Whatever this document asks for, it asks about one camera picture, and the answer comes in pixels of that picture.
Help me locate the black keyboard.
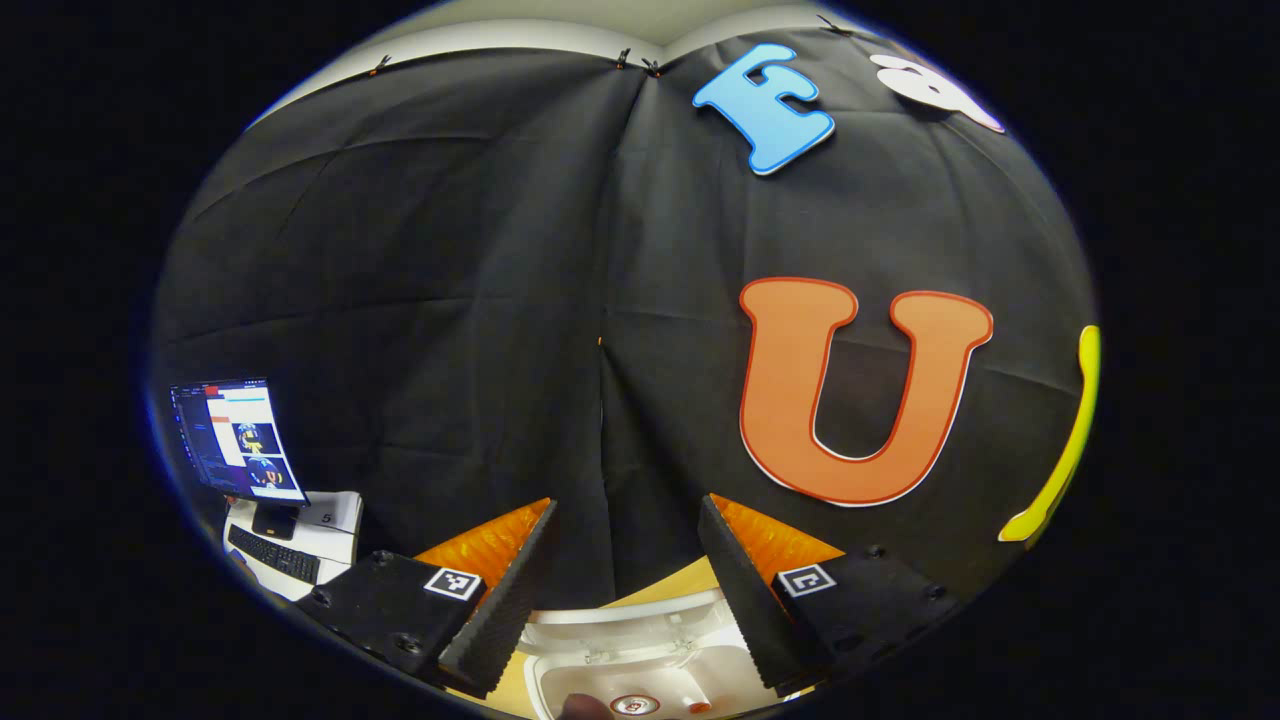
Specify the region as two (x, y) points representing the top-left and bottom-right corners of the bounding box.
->
(228, 523), (323, 586)

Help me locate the black backdrop cloth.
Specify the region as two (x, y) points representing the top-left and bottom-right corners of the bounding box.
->
(150, 25), (1101, 611)

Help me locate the white desktop garbage bin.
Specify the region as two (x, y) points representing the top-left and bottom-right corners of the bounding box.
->
(518, 588), (779, 720)

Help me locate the computer monitor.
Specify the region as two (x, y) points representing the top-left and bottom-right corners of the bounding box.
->
(168, 377), (309, 541)

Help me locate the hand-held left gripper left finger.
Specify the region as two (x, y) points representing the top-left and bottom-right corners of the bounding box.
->
(295, 497), (559, 699)

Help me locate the white side table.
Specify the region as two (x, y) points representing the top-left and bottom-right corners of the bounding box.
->
(222, 490), (363, 603)

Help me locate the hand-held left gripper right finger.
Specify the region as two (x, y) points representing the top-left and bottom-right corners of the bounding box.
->
(697, 492), (961, 698)

